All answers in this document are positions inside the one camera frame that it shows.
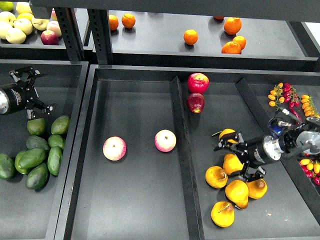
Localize orange cherry tomato bunch left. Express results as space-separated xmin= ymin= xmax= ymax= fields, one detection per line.
xmin=267 ymin=82 xmax=285 ymax=110

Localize pale yellow apple middle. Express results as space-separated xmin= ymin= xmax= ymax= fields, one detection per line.
xmin=13 ymin=18 xmax=33 ymax=36

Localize red cherry tomato bunch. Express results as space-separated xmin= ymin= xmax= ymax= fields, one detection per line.
xmin=282 ymin=83 xmax=300 ymax=108

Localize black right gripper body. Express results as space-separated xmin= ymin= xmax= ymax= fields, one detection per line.
xmin=237 ymin=136 xmax=283 ymax=174

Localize green avocado right column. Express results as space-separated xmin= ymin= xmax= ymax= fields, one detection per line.
xmin=48 ymin=134 xmax=66 ymax=150

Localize dark green avocado middle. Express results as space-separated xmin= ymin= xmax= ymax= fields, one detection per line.
xmin=26 ymin=135 xmax=51 ymax=151

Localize mixed cherry tomato pile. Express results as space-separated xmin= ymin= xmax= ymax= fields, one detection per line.
xmin=299 ymin=158 xmax=320 ymax=186

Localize black right tray divider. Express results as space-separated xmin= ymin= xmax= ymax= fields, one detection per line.
xmin=235 ymin=78 xmax=320 ymax=222

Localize light green avocado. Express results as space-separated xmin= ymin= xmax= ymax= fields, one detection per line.
xmin=14 ymin=150 xmax=30 ymax=175

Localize red apple upper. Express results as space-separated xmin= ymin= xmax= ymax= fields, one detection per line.
xmin=187 ymin=72 xmax=210 ymax=94

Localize black shelf post left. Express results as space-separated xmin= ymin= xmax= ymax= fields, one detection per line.
xmin=54 ymin=7 xmax=85 ymax=62

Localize pale apple upper left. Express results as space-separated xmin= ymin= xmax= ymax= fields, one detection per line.
xmin=0 ymin=11 xmax=17 ymax=26

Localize red apple on shelf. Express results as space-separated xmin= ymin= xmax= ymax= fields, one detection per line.
xmin=40 ymin=30 xmax=59 ymax=46

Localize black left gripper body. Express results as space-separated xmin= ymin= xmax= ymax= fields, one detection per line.
xmin=0 ymin=81 xmax=39 ymax=119

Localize black tray divider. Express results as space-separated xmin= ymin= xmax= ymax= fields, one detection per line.
xmin=169 ymin=76 xmax=203 ymax=240
xmin=235 ymin=78 xmax=320 ymax=222

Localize pale apple left edge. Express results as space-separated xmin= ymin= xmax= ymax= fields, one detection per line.
xmin=0 ymin=22 xmax=13 ymax=40

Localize dark green avocado far left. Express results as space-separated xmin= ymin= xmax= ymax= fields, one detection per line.
xmin=0 ymin=153 xmax=16 ymax=180

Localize black centre tray divider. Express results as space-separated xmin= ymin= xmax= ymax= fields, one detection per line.
xmin=169 ymin=76 xmax=203 ymax=240

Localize dark red apple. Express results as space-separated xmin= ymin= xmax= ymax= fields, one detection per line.
xmin=186 ymin=93 xmax=205 ymax=114

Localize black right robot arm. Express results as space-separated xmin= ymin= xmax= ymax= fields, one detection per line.
xmin=214 ymin=107 xmax=320 ymax=182

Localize pink apple centre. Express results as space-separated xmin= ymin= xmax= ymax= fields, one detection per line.
xmin=154 ymin=129 xmax=177 ymax=153

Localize pale yellow apple front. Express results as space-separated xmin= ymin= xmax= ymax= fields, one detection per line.
xmin=5 ymin=28 xmax=27 ymax=44

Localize pale yellow apple right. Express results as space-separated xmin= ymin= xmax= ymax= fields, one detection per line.
xmin=31 ymin=17 xmax=50 ymax=31

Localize yellow round pear with stem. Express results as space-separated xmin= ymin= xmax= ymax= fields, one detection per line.
xmin=211 ymin=128 xmax=239 ymax=149

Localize pink fruit behind post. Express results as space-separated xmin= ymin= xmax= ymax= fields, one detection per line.
xmin=51 ymin=8 xmax=58 ymax=21

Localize yellow pear brown stem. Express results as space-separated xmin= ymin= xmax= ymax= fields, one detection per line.
xmin=205 ymin=166 xmax=228 ymax=189

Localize pale yellow apple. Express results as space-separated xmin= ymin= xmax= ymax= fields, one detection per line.
xmin=31 ymin=17 xmax=50 ymax=31
xmin=5 ymin=28 xmax=27 ymax=44
xmin=13 ymin=18 xmax=33 ymax=36

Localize pink peach on shelf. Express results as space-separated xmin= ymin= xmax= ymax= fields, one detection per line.
xmin=46 ymin=20 xmax=62 ymax=38

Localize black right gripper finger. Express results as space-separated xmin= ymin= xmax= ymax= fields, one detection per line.
xmin=213 ymin=131 xmax=248 ymax=156
xmin=239 ymin=160 xmax=266 ymax=182

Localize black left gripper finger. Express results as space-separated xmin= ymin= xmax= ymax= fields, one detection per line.
xmin=26 ymin=97 xmax=57 ymax=119
xmin=9 ymin=66 xmax=48 ymax=88

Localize yellow lemon on shelf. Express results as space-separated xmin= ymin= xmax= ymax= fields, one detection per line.
xmin=16 ymin=12 xmax=34 ymax=22

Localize red chili pepper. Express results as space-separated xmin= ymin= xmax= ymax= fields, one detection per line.
xmin=288 ymin=101 xmax=302 ymax=122

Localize pale yellow fruit top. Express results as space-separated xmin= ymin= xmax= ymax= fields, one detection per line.
xmin=15 ymin=2 xmax=33 ymax=14

